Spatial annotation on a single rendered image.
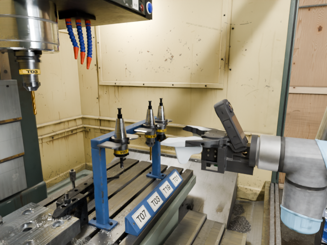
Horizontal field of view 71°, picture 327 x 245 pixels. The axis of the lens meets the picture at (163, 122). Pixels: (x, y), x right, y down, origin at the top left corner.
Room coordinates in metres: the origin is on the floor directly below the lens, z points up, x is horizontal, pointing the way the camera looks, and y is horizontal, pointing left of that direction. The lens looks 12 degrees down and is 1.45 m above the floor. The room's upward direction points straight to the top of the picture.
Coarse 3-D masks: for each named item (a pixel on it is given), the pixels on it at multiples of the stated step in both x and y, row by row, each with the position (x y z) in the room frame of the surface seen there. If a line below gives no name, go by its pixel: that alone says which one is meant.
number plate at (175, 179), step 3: (174, 174) 1.06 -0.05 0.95; (177, 174) 1.08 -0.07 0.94; (171, 177) 1.03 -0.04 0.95; (174, 177) 1.04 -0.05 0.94; (177, 177) 1.06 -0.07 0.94; (171, 180) 1.01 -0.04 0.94; (174, 180) 1.03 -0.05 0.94; (177, 180) 1.04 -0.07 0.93; (180, 180) 1.06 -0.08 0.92; (174, 183) 1.01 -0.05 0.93; (177, 183) 1.03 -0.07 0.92
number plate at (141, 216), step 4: (140, 208) 0.76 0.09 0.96; (144, 208) 0.78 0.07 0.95; (136, 212) 0.74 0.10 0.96; (140, 212) 0.75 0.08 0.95; (144, 212) 0.76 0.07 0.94; (132, 216) 0.72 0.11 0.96; (136, 216) 0.73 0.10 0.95; (140, 216) 0.74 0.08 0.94; (144, 216) 0.75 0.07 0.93; (148, 216) 0.76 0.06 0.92; (136, 220) 0.72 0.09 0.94; (140, 220) 0.73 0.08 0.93; (144, 220) 0.74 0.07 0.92; (140, 224) 0.71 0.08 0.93; (140, 228) 0.70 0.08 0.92
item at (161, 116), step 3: (159, 105) 1.07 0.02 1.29; (159, 108) 1.06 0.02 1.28; (162, 108) 1.06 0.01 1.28; (159, 111) 1.06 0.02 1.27; (162, 111) 1.06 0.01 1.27; (159, 114) 1.06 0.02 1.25; (162, 114) 1.06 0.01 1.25; (159, 117) 1.06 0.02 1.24; (162, 117) 1.06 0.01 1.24; (159, 120) 1.06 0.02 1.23; (162, 120) 1.06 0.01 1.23
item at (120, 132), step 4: (116, 120) 0.77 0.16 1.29; (120, 120) 0.76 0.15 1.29; (116, 124) 0.77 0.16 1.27; (120, 124) 0.76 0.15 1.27; (124, 124) 0.77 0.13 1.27; (116, 128) 0.76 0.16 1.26; (120, 128) 0.76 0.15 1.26; (124, 128) 0.77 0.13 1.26; (116, 132) 0.76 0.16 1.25; (120, 132) 0.76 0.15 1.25; (124, 132) 0.77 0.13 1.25; (116, 136) 0.76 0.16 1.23; (120, 136) 0.76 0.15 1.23; (124, 136) 0.76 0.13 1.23
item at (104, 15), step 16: (64, 0) 0.62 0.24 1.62; (80, 0) 0.62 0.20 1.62; (96, 0) 0.62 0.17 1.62; (112, 0) 0.64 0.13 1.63; (128, 0) 0.71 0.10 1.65; (144, 0) 0.79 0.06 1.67; (96, 16) 0.78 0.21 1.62; (112, 16) 0.78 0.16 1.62; (128, 16) 0.78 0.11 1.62; (144, 16) 0.80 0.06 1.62
